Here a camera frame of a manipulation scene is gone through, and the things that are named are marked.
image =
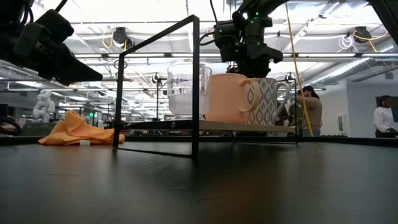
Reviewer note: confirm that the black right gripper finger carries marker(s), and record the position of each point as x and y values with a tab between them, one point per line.
245	67
261	68

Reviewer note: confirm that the white grey patterned mug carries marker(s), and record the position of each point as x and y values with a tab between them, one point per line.
267	105

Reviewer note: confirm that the orange cloth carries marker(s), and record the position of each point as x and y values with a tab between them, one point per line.
77	132

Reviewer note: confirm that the orange mug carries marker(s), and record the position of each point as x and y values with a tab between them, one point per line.
227	99

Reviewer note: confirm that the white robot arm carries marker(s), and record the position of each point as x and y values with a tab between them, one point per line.
43	105

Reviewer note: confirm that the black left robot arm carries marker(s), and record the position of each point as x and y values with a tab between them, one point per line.
12	9

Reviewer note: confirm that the person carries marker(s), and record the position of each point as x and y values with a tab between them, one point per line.
312	115
384	119

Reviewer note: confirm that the black aluminium table frame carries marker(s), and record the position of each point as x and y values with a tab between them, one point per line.
342	140

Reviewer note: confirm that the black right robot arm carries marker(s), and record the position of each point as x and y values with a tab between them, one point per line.
255	6

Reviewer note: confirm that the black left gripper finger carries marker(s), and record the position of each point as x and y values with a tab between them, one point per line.
76	60
65	74

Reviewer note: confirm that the clear plastic mug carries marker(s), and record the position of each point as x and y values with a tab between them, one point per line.
180	99

